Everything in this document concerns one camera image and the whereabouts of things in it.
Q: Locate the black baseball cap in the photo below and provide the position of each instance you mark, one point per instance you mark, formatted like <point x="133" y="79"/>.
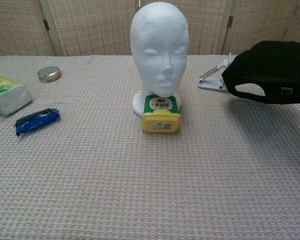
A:
<point x="272" y="72"/>

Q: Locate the white foam mannequin head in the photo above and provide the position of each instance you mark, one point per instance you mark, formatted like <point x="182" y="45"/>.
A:
<point x="157" y="50"/>

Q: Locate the green yellow plastic container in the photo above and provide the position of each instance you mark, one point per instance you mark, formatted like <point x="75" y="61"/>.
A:
<point x="161" y="117"/>

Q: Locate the checkered woven tablecloth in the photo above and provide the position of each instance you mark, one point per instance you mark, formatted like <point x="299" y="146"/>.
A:
<point x="115" y="180"/>

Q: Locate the white folding phone stand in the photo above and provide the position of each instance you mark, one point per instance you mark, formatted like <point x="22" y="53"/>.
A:
<point x="210" y="80"/>

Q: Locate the round metal jar lid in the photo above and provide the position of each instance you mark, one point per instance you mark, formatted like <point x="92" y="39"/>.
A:
<point x="49" y="73"/>

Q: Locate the woven folding screen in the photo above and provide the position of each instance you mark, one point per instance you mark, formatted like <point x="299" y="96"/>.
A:
<point x="90" y="25"/>

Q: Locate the blue snack packet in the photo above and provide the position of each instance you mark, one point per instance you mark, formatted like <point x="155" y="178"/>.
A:
<point x="36" y="121"/>

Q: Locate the green tissue pack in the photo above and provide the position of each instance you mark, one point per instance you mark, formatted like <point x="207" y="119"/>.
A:
<point x="7" y="96"/>

